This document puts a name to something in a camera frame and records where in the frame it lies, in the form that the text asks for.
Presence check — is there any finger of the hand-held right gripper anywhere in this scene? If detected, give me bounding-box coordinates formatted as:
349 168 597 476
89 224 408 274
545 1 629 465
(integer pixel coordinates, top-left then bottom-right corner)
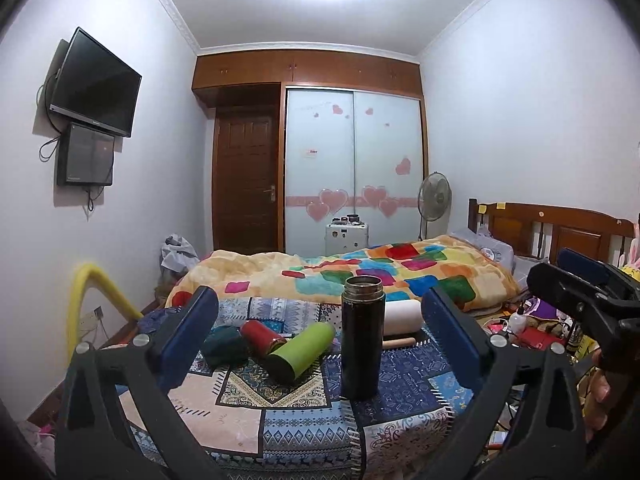
557 247 640 307
527 262 640 372

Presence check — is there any yellow foam tube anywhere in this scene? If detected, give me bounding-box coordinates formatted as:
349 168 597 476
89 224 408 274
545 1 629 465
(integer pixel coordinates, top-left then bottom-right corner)
67 261 144 362

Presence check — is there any white pump bottle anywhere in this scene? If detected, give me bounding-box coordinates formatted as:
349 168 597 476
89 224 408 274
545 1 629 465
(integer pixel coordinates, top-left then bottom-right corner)
509 304 532 334

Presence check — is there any black television cable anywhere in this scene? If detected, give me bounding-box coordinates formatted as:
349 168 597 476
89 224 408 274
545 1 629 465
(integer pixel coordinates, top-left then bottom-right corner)
38 134 62 164

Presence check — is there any brown wooden door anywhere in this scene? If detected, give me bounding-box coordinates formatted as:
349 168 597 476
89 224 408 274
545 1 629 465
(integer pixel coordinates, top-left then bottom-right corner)
212 114 279 254

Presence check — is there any wooden wardrobe with glass doors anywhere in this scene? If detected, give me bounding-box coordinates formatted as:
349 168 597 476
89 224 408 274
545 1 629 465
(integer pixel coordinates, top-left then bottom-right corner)
192 48 430 257

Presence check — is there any person's right hand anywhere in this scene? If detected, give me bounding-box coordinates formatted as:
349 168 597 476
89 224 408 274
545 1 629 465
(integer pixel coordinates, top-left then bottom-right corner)
585 349 613 442

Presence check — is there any standing fan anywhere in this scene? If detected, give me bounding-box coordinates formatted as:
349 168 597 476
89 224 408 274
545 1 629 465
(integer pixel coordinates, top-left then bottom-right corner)
417 171 453 242

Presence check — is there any pink plush toy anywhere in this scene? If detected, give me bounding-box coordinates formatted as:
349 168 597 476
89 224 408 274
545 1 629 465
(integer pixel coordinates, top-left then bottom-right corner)
619 212 640 282

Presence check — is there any black thermos cup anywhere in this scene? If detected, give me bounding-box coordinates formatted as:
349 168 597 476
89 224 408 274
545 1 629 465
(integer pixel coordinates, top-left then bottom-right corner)
340 275 386 401

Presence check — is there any wall socket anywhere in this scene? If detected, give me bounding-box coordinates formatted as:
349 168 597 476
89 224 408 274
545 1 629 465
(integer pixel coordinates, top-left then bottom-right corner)
77 305 106 334

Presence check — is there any green cup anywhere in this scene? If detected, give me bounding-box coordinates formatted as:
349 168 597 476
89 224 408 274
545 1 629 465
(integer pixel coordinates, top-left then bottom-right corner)
264 322 336 386

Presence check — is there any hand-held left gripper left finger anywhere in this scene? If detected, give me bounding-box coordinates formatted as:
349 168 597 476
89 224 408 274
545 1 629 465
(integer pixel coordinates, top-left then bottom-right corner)
54 286 219 480

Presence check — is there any black wall television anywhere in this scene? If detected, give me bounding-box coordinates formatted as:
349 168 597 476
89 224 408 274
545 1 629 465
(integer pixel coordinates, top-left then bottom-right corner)
48 26 143 139

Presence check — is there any pile of grey clothes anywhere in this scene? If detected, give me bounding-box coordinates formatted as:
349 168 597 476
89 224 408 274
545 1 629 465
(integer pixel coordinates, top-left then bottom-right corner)
159 233 201 282

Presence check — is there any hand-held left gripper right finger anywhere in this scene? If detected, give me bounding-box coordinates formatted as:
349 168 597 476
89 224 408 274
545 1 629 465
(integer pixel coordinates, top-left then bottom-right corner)
421 286 587 480

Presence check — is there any colourful checked blanket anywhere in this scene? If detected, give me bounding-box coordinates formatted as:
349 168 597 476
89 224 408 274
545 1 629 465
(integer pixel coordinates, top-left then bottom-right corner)
164 233 522 319

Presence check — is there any wooden headboard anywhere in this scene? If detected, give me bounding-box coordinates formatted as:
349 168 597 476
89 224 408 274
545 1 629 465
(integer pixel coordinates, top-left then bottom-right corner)
468 198 636 267

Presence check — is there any small black monitor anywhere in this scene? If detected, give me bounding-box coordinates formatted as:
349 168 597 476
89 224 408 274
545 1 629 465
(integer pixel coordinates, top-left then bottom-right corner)
56 122 116 188

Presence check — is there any red cup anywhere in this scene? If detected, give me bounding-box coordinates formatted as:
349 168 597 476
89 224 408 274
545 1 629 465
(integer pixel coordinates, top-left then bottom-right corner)
239 319 289 359

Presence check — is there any white box appliance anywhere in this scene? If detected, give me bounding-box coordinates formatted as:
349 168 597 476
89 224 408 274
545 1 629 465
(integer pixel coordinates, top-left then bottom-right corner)
324 214 371 257

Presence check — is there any grey pillow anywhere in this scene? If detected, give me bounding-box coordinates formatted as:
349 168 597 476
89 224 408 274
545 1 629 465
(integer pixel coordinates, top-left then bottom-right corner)
449 229 517 267

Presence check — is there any patterned patchwork blanket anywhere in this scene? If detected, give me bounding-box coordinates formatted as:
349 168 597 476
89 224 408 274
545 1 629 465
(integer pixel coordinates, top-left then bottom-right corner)
100 296 477 480

